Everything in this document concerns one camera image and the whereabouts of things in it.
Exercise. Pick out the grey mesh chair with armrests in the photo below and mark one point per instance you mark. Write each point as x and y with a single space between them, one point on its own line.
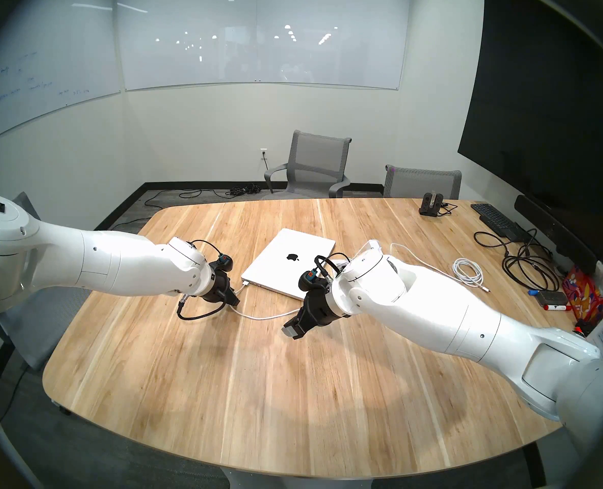
314 157

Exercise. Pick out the wide glass whiteboard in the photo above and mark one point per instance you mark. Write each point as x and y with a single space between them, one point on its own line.
260 34

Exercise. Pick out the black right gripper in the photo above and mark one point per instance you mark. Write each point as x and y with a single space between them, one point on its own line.
319 309

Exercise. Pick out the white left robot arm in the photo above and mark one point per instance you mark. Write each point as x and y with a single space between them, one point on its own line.
102 264

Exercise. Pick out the grey whiteboard eraser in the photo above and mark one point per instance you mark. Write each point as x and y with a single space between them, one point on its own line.
552 298

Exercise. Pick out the dark grey mesh office chair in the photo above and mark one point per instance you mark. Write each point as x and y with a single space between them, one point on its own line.
41 320

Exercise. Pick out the black keyboard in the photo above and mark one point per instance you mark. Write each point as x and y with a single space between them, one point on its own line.
492 218

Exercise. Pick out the black video sound bar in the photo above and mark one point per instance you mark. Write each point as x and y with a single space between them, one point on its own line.
551 228

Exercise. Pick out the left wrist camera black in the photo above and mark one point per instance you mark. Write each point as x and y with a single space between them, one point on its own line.
224 262

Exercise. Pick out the silver MacBook laptop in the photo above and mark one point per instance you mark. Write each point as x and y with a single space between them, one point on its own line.
281 269

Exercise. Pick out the red whiteboard marker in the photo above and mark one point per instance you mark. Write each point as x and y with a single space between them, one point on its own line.
559 307

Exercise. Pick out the glass whiteboard with blue writing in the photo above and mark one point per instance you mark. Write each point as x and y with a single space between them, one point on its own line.
41 60

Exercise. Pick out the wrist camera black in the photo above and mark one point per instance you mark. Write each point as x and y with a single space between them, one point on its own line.
310 280
224 262

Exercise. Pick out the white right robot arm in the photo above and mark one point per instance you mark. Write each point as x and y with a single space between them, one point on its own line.
459 315

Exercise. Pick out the black controller charging dock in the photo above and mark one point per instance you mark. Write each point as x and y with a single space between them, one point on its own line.
430 207

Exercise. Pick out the large black wall screen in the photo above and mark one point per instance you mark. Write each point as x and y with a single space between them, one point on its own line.
546 111

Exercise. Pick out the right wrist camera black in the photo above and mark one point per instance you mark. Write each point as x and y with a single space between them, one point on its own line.
310 280

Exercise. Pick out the grey mesh chair backrest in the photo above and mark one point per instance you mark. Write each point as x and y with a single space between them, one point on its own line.
421 182

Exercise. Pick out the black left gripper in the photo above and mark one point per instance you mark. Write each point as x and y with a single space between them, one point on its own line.
217 284

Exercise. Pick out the colourful snack bag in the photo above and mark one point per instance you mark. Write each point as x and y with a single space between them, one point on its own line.
584 294

